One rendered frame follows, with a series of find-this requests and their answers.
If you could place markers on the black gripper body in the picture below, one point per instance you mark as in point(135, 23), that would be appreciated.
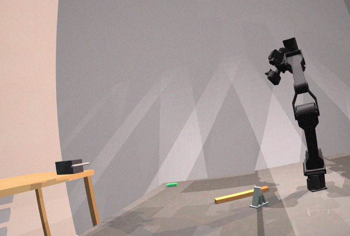
point(274, 76)

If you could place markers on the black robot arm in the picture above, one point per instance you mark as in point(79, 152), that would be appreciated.
point(306, 114)

